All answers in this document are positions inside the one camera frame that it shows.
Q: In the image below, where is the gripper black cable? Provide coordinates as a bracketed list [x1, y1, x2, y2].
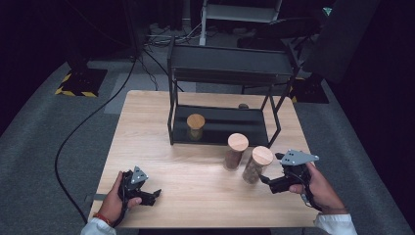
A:
[292, 170, 323, 212]
[112, 174, 129, 228]

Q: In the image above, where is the black metal two-tier rack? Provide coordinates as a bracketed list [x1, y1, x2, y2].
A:
[166, 36, 302, 149]

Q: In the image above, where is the dark stand pole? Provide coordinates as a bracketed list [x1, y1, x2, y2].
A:
[125, 0, 145, 62]

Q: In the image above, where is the white metal stand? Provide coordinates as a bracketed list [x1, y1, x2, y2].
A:
[199, 0, 283, 47]

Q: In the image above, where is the person's right white sleeve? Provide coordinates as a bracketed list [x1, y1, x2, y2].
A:
[313, 213, 359, 235]

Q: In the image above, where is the person's white sleeve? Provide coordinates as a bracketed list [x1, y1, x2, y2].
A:
[313, 213, 359, 235]
[80, 216, 117, 235]

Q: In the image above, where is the short glass jar wooden lid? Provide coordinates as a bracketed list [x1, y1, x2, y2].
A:
[186, 113, 207, 142]

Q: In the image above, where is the person's left hand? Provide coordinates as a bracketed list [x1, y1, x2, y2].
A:
[98, 171, 144, 224]

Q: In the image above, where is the black base with yellow stripes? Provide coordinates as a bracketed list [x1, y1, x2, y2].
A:
[54, 67, 109, 98]
[290, 76, 330, 105]

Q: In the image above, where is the person's right hand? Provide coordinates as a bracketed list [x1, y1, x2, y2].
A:
[288, 162, 347, 214]

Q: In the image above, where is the brown-filled glass jar wooden lid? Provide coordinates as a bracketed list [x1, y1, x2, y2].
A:
[223, 132, 250, 171]

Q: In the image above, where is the large dark panel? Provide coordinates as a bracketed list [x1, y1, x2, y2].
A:
[301, 0, 383, 84]

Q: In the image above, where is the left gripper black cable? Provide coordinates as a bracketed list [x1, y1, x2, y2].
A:
[112, 174, 129, 228]

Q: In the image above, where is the thin black floor cable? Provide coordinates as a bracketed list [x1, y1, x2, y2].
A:
[142, 48, 185, 93]

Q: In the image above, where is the grey table bracket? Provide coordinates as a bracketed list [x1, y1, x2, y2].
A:
[85, 193, 107, 205]

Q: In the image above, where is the tall nut-filled jar wooden lid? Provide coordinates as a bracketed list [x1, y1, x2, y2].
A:
[242, 145, 274, 185]

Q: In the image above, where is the black office chair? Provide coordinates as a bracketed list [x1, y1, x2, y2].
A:
[236, 16, 322, 52]

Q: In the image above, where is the tangle of floor cables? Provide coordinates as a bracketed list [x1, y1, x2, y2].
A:
[143, 23, 204, 47]

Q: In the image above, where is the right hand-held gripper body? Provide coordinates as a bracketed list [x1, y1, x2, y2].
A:
[275, 149, 320, 187]

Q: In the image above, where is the thick black floor cable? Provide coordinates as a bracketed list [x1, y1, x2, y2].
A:
[54, 55, 138, 224]

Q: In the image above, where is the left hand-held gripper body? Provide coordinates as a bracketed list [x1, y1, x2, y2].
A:
[118, 165, 150, 201]

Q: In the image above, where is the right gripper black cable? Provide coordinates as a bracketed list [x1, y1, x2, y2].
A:
[292, 170, 323, 212]

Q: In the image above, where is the person's left white sleeve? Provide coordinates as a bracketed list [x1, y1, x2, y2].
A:
[80, 216, 117, 235]

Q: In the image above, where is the red bracelet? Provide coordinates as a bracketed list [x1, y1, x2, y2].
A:
[92, 211, 114, 226]

